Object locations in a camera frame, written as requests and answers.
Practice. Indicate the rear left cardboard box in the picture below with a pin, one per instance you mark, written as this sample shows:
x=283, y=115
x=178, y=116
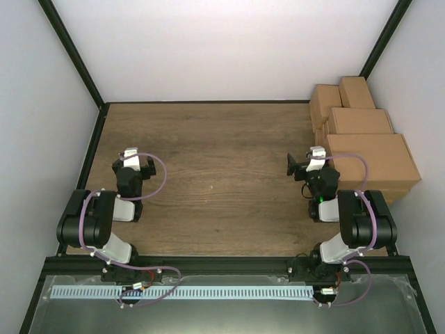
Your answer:
x=324, y=98

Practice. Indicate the black frame post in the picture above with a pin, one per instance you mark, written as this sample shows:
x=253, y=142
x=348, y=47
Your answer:
x=63, y=35
x=385, y=36

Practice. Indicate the middle folded cardboard box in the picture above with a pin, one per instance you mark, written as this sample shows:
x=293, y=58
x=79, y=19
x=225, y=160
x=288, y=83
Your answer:
x=359, y=121

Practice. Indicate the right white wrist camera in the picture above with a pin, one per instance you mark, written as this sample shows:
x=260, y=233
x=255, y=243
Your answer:
x=316, y=157

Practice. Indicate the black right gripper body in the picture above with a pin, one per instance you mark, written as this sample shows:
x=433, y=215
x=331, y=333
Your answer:
x=300, y=168

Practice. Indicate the light blue slotted cable duct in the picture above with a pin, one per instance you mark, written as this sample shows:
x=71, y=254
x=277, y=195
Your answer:
x=292, y=293

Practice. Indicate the right black frame post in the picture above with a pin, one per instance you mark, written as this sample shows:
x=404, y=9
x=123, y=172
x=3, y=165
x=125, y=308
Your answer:
x=385, y=36

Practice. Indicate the rear right cardboard box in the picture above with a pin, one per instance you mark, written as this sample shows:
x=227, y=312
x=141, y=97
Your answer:
x=354, y=93

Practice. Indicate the large front cardboard box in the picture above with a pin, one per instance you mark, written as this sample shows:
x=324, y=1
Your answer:
x=346, y=185

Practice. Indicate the bottom stacked cardboard box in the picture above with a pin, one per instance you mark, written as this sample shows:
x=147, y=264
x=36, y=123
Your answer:
x=390, y=199

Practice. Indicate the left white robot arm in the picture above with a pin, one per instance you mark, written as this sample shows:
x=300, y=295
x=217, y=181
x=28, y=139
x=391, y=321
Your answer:
x=89, y=215

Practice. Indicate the left black frame post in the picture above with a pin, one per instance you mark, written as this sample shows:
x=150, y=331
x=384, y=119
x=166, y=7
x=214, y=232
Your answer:
x=63, y=35

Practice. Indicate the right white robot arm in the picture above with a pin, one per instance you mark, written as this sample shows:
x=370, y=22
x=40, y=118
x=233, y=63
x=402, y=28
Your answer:
x=364, y=218

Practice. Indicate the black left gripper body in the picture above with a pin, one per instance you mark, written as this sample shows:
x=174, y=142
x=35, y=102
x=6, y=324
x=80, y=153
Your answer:
x=149, y=172

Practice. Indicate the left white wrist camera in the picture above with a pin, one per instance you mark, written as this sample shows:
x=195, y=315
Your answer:
x=130, y=159

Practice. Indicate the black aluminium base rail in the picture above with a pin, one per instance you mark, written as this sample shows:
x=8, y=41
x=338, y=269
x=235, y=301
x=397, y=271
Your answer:
x=296, y=269

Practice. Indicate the brown cardboard box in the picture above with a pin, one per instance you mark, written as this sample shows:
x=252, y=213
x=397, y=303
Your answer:
x=377, y=159

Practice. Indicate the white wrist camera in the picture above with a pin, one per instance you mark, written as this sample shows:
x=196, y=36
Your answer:
x=316, y=157
x=130, y=159

